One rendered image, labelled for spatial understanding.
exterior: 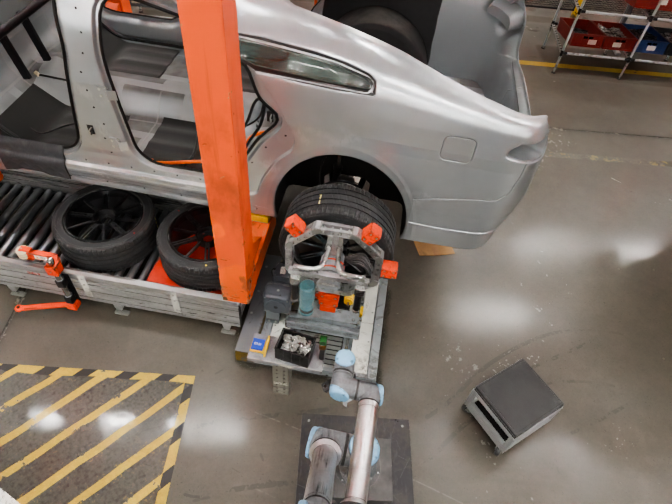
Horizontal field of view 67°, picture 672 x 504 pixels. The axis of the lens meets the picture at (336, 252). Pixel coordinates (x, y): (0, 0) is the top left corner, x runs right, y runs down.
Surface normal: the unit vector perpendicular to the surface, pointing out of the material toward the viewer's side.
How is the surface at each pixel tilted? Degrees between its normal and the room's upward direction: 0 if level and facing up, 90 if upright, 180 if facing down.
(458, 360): 0
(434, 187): 90
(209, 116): 90
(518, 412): 0
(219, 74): 90
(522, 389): 0
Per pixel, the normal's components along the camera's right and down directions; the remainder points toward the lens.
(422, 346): 0.07, -0.65
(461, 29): -0.16, 0.74
